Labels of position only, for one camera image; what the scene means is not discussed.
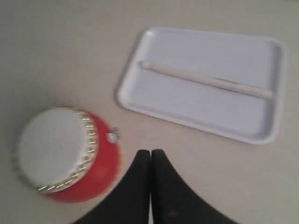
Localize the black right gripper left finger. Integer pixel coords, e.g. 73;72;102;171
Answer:
75;150;151;224

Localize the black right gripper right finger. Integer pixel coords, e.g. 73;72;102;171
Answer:
151;149;236;224

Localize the long wooden drumstick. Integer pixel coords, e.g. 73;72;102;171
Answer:
140;61;273;99

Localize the red small drum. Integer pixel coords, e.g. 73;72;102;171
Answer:
11;107;122;203

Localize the white rectangular tray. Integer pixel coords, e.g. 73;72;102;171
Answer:
117;27;288;145

